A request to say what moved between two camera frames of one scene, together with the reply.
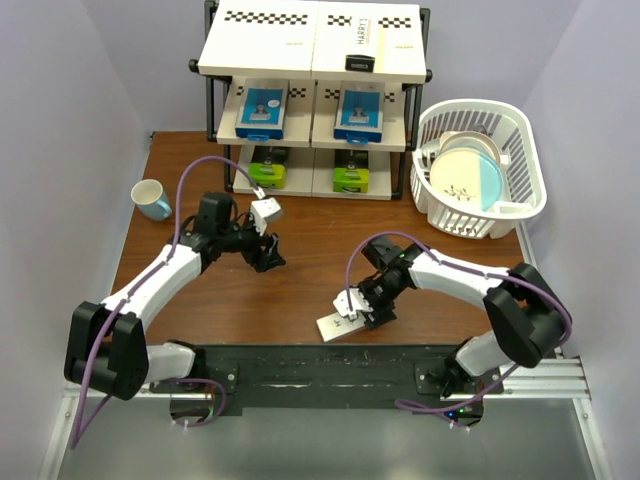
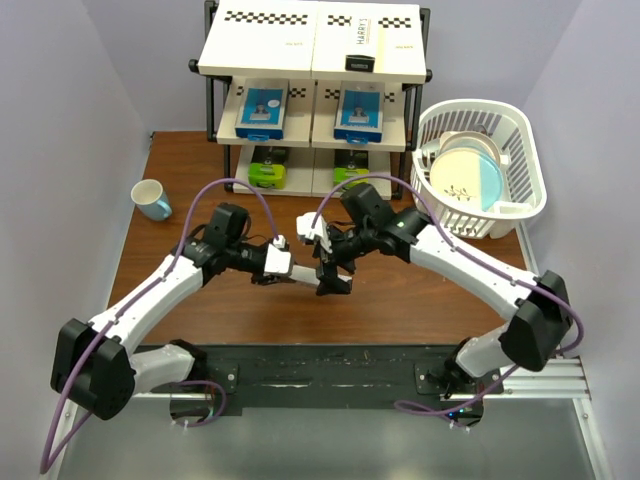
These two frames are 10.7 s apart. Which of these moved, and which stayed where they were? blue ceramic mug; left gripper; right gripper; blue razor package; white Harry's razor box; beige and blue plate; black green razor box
Moved: right gripper; left gripper
Stayed: black green razor box; white Harry's razor box; blue razor package; beige and blue plate; blue ceramic mug
